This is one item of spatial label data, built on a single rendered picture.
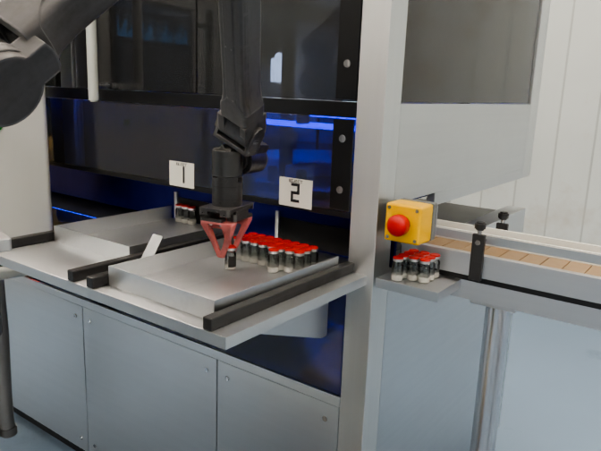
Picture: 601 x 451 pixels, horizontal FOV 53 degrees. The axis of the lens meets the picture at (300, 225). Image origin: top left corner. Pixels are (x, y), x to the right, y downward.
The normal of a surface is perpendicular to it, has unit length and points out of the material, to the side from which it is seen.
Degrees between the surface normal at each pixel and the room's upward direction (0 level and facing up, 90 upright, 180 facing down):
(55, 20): 106
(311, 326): 90
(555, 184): 90
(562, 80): 90
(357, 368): 90
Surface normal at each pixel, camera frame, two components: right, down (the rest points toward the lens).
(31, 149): 0.69, 0.18
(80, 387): -0.59, 0.16
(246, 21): 0.74, 0.58
